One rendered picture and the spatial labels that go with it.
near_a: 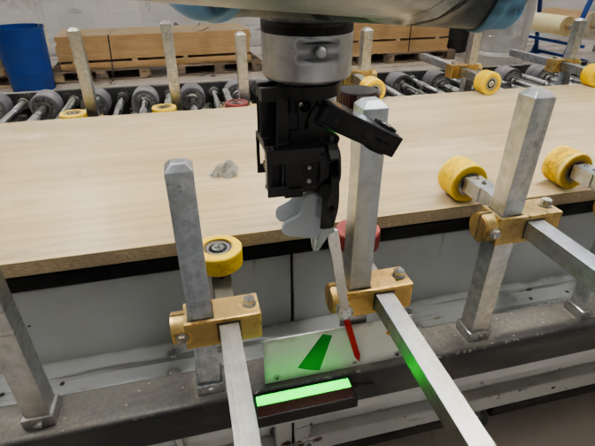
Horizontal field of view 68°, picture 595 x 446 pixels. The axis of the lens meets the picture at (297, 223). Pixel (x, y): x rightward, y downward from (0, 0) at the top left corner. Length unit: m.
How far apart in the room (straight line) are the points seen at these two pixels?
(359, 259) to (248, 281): 0.32
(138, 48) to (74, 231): 5.56
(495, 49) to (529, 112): 3.89
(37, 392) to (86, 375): 0.22
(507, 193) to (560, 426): 1.19
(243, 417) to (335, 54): 0.42
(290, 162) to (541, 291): 0.90
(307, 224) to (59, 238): 0.50
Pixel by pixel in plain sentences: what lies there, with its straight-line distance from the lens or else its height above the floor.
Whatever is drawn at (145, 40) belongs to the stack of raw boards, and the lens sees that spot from 6.36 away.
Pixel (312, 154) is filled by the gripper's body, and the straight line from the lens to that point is 0.46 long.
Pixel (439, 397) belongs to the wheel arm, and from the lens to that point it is 0.60.
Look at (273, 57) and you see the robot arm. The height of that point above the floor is 1.24.
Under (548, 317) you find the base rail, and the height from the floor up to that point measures 0.70.
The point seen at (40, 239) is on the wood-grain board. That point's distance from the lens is 0.89.
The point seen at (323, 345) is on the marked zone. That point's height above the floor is 0.77.
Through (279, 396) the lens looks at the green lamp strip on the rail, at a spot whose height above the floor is 0.70.
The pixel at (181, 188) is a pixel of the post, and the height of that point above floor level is 1.08.
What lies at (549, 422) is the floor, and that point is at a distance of 1.81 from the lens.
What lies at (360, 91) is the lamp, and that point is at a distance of 0.63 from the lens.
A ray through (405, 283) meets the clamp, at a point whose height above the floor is 0.87.
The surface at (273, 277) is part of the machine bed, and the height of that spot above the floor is 0.75.
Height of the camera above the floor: 1.32
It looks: 31 degrees down
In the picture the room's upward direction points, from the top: straight up
